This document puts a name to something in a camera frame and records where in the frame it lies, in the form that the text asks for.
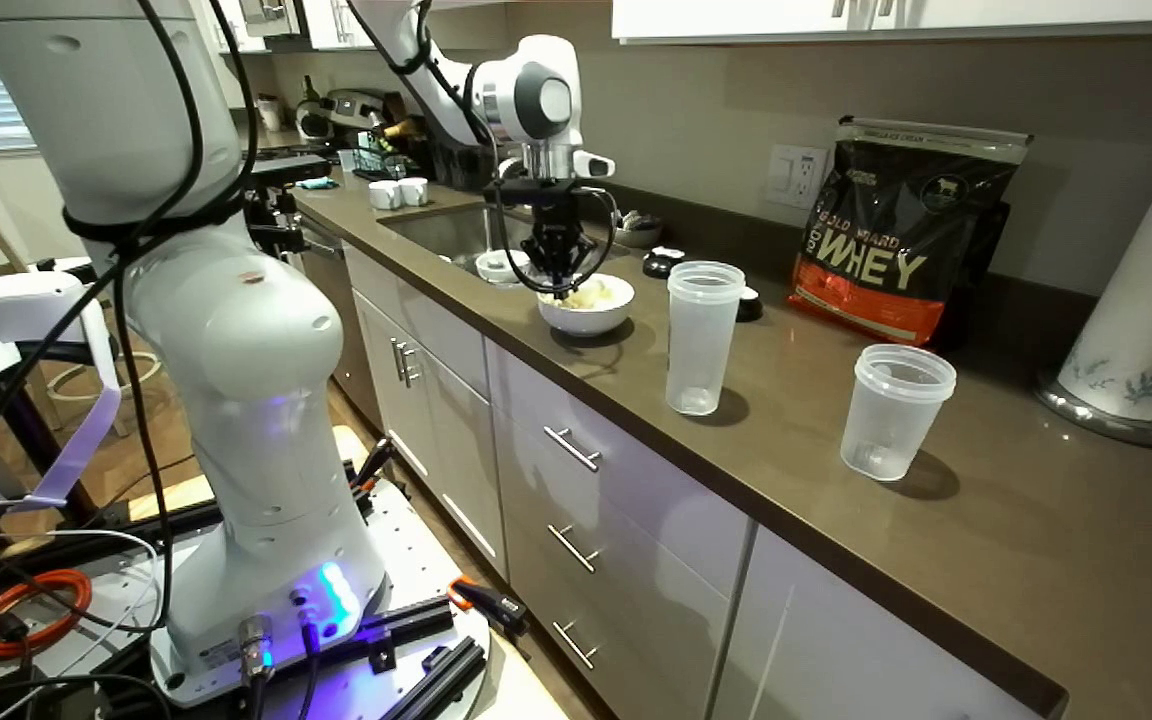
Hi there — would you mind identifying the orange cable coil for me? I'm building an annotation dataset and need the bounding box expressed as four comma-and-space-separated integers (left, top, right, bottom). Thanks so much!
0, 565, 95, 664

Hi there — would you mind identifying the steel cabinet handle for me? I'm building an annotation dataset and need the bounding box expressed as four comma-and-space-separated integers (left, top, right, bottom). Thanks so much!
393, 335, 419, 387

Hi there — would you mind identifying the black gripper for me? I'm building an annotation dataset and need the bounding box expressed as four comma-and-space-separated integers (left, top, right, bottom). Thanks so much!
492, 181, 615, 298

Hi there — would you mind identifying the white wall outlet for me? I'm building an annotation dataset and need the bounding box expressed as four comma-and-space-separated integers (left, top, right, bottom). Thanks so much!
762, 144, 824, 210

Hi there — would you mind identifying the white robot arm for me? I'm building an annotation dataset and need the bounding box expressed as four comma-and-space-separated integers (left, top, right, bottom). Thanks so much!
0, 0, 383, 707

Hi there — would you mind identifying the white ceramic bowl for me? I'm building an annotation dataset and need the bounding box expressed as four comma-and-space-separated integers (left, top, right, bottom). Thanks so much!
535, 274, 636, 335

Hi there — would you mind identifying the black whey protein bag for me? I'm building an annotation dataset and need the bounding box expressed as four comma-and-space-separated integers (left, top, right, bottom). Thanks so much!
789, 116, 1030, 345

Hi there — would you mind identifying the short clear plastic cup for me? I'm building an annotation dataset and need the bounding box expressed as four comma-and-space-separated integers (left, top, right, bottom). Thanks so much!
840, 345, 954, 485

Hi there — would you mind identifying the steel drawer handle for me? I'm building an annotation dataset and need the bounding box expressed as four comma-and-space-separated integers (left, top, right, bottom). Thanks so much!
545, 524, 598, 576
549, 621, 598, 674
545, 426, 603, 471

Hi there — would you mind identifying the tall clear shaker cup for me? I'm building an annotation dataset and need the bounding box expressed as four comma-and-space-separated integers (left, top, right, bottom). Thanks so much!
663, 259, 744, 415

